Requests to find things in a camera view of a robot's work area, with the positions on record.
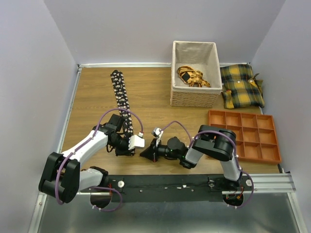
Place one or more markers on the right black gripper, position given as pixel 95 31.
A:
pixel 151 152

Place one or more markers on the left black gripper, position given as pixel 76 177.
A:
pixel 127 145

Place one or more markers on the black floral tie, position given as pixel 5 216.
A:
pixel 118 82

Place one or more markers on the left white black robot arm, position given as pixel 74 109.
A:
pixel 62 177

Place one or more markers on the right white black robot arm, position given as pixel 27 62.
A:
pixel 217 143

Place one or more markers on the orange patterned tie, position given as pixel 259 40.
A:
pixel 192 77

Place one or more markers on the orange compartment tray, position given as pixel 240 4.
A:
pixel 255 135

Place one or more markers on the wicker basket with liner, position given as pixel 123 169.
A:
pixel 202 56

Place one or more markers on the yellow plaid shirt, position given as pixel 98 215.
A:
pixel 241 88

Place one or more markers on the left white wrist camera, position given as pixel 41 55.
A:
pixel 136 141

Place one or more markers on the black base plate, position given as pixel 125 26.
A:
pixel 170 189

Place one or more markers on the aluminium frame rail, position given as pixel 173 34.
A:
pixel 261 183

